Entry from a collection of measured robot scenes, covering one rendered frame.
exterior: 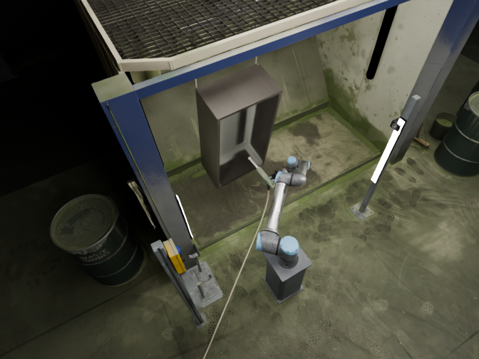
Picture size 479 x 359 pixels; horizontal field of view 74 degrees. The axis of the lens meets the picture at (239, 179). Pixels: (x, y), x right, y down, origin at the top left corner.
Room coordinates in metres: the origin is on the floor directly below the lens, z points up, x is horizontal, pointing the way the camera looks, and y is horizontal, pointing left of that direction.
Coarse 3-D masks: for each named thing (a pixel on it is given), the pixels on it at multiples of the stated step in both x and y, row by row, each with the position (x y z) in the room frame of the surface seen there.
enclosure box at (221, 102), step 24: (240, 72) 2.28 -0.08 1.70; (264, 72) 2.28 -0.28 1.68; (216, 96) 2.03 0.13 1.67; (240, 96) 2.03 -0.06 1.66; (264, 96) 2.03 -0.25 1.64; (216, 120) 1.83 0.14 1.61; (240, 120) 2.46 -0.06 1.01; (264, 120) 2.30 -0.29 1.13; (216, 144) 1.89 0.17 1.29; (240, 144) 2.55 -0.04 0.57; (264, 144) 2.29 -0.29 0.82; (216, 168) 1.96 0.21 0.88; (240, 168) 2.27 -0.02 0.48
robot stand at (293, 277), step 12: (264, 252) 1.17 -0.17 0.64; (300, 252) 1.14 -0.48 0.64; (276, 264) 1.05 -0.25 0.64; (300, 264) 1.04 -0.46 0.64; (264, 276) 1.18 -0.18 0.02; (276, 276) 1.00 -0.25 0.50; (288, 276) 0.94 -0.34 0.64; (300, 276) 1.01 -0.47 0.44; (276, 288) 0.98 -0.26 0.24; (288, 288) 0.96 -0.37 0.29; (300, 288) 1.03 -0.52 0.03; (276, 300) 0.94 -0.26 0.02
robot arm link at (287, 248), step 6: (282, 240) 1.14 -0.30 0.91; (288, 240) 1.14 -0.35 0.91; (294, 240) 1.13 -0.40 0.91; (282, 246) 1.08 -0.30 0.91; (288, 246) 1.08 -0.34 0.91; (294, 246) 1.08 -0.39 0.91; (276, 252) 1.07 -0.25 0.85; (282, 252) 1.06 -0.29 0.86; (288, 252) 1.04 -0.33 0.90; (294, 252) 1.04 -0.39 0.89; (282, 258) 1.06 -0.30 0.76; (288, 258) 1.03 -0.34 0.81; (294, 258) 1.04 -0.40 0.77
